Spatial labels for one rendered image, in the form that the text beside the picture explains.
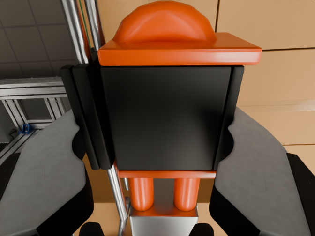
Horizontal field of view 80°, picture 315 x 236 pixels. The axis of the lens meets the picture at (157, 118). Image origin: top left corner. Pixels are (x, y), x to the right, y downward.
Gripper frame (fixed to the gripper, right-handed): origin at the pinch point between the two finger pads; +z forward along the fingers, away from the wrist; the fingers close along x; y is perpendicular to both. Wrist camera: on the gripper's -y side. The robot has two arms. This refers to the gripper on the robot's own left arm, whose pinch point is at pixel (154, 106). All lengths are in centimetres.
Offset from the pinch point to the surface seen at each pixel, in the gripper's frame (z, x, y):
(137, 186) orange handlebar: -0.9, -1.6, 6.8
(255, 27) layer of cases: 53, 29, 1
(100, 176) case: 19.8, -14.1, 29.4
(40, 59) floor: 107, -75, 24
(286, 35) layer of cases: 53, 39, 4
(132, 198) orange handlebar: -0.7, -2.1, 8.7
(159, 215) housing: -1.3, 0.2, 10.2
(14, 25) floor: 107, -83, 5
